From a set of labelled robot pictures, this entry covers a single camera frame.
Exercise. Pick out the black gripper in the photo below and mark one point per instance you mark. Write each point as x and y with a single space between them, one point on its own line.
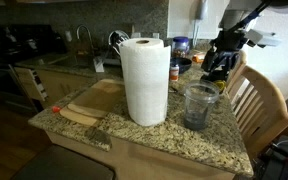
222 57

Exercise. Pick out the clear plastic blender cup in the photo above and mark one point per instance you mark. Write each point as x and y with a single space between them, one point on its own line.
200 97

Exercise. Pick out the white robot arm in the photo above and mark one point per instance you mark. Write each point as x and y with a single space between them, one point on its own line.
240 13

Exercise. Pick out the yellow black round object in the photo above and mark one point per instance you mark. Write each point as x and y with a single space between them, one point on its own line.
221 84

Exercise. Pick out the orange object on counter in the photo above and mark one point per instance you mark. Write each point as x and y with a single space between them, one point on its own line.
198 57

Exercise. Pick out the dark bowl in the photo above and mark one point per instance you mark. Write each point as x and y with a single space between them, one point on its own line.
183 63

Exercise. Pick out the blue lidded clear jar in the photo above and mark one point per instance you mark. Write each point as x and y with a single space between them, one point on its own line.
180 46

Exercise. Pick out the small white spice bottle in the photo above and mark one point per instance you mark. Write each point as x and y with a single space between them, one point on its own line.
174 72

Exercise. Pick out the wooden slatted chair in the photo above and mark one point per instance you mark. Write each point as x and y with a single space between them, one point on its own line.
258 104

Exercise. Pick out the white paper towel roll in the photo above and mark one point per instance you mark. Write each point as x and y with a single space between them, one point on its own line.
145 65

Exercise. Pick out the wooden cutting board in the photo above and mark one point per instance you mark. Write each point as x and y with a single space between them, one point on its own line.
94 103

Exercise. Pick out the chrome kitchen faucet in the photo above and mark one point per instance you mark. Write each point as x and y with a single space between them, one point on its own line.
84 45

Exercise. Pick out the small red object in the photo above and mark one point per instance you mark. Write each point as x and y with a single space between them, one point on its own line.
55 109

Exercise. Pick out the open cabinet drawer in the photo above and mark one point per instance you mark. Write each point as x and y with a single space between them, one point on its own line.
31 84

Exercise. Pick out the black stove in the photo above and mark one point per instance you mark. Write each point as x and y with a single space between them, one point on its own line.
20 42

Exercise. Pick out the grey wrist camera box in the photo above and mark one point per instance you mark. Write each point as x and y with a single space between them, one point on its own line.
261 38

